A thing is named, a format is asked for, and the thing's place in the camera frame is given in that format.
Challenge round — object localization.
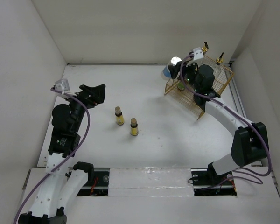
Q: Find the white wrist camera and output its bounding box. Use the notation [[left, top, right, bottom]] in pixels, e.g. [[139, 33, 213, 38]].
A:
[[189, 47, 204, 62], [51, 79, 75, 98]]

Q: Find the small brown bottle cork cap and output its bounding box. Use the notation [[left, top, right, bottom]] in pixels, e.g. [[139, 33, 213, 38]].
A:
[[130, 118, 139, 136]]

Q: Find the red sauce bottle yellow cap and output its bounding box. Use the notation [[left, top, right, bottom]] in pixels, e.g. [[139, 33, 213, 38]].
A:
[[177, 83, 185, 91]]

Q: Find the tall glass cruet gold spout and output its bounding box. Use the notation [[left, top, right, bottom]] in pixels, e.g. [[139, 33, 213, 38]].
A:
[[214, 52, 224, 73]]

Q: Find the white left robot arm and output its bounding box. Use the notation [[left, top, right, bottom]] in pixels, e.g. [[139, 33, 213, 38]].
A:
[[13, 83, 106, 224]]

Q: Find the small brown bottle yellow label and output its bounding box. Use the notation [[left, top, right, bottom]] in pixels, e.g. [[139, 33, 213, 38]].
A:
[[115, 106, 125, 125]]

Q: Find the white bottle blue label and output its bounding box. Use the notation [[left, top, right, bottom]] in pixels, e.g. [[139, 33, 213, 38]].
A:
[[161, 56, 182, 80]]

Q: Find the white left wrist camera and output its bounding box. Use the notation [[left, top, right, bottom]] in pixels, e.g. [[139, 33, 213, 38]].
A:
[[51, 79, 75, 98]]

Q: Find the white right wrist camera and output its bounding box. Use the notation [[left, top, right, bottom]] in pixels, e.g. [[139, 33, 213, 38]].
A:
[[189, 47, 204, 62]]

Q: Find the black mounting rail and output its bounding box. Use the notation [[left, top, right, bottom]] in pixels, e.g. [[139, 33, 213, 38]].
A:
[[25, 167, 238, 198]]

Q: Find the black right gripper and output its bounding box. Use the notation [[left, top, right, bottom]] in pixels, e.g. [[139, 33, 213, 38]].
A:
[[168, 58, 201, 92]]

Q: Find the gold wire basket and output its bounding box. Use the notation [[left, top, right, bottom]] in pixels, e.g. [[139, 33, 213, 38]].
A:
[[163, 52, 234, 119]]

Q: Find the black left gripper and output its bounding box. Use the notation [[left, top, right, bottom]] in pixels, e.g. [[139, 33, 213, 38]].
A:
[[64, 84, 105, 132]]

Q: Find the short glass cruet gold spout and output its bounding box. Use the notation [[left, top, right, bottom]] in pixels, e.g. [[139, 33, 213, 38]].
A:
[[202, 41, 209, 55]]

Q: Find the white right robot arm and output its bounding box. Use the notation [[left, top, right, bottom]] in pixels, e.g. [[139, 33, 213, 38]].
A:
[[164, 57, 272, 185]]

